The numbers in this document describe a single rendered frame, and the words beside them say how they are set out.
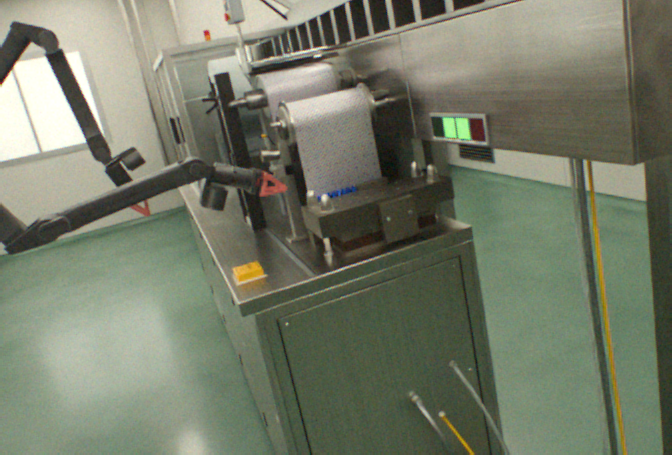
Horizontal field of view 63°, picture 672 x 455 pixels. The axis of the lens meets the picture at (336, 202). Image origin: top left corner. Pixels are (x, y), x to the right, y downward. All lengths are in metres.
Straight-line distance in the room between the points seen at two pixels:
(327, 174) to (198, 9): 5.72
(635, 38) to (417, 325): 0.91
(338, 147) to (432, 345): 0.62
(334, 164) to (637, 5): 0.92
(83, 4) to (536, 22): 6.39
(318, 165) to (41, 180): 5.82
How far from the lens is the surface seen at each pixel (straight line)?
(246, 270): 1.48
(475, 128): 1.32
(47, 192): 7.22
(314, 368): 1.48
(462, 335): 1.64
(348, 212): 1.43
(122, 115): 7.07
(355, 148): 1.63
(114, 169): 1.96
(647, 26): 1.02
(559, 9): 1.07
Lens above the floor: 1.40
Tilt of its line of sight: 14 degrees down
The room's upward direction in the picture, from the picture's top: 12 degrees counter-clockwise
